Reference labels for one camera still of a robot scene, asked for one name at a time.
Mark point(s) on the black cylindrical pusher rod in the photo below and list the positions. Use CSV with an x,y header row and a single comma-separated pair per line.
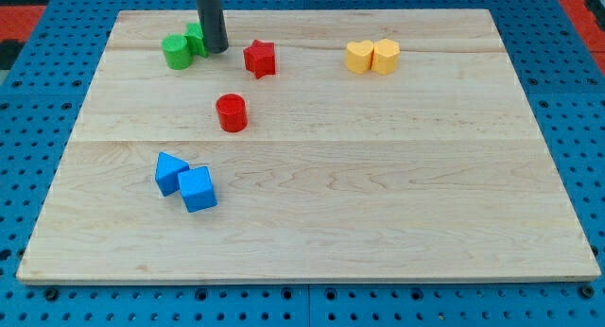
x,y
211,20

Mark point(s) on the blue cube block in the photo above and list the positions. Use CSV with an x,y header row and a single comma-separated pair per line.
x,y
197,190

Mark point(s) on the green star block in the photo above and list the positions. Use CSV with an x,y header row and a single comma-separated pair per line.
x,y
195,40

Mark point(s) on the green cylinder block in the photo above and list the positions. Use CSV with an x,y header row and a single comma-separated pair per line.
x,y
176,52

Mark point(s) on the yellow heart block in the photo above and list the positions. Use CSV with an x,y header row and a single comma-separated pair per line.
x,y
359,56

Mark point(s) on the yellow hexagon block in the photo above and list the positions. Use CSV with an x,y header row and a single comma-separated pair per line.
x,y
386,54

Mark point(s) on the red cylinder block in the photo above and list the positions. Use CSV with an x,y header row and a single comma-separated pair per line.
x,y
232,112

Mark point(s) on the light wooden board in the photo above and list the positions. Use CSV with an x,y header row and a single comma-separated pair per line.
x,y
435,173

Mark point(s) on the red star block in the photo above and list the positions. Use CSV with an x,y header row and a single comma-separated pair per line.
x,y
259,58

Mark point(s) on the blue triangle block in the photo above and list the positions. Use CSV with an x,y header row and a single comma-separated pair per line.
x,y
168,167

